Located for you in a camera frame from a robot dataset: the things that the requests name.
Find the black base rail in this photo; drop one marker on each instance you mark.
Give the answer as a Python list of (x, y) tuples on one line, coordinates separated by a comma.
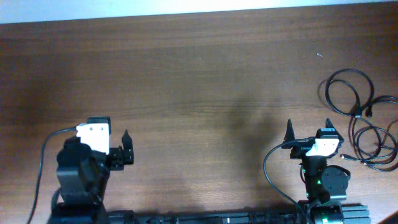
[(347, 214)]

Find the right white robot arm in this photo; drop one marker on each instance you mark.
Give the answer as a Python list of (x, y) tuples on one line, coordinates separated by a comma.
[(325, 184)]

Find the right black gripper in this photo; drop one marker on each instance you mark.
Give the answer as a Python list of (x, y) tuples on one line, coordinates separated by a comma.
[(301, 148)]

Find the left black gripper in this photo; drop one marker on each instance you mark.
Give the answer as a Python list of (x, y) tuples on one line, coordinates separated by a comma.
[(118, 163)]

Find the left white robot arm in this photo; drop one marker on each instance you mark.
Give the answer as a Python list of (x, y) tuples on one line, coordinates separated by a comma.
[(84, 167)]

